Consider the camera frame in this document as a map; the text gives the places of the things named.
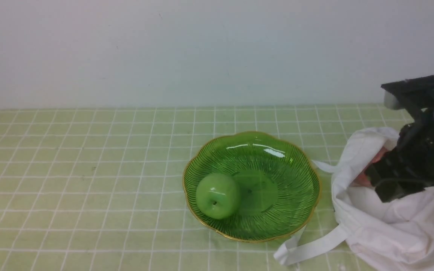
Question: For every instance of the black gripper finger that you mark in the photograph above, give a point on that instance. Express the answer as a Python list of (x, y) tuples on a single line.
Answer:
[(391, 166)]

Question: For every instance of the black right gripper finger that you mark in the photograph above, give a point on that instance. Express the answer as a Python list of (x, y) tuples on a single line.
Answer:
[(389, 187)]

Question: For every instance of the green apple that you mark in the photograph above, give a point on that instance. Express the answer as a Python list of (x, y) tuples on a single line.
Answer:
[(218, 196)]

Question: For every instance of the white cloth bag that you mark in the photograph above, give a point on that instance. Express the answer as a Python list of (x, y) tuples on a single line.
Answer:
[(393, 236)]

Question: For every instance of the green glass fruit bowl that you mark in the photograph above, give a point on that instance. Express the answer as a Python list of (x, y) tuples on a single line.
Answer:
[(279, 187)]

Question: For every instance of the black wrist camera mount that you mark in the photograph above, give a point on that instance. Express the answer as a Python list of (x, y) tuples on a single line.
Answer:
[(412, 95)]

